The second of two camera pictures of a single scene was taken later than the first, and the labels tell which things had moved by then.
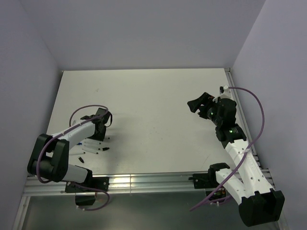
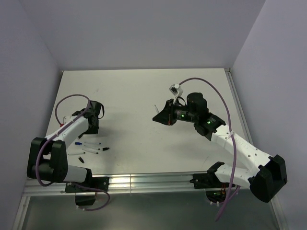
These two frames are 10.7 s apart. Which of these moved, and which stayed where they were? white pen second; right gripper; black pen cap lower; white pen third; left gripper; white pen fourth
Moved: right gripper; left gripper
Stayed: white pen third; black pen cap lower; white pen fourth; white pen second
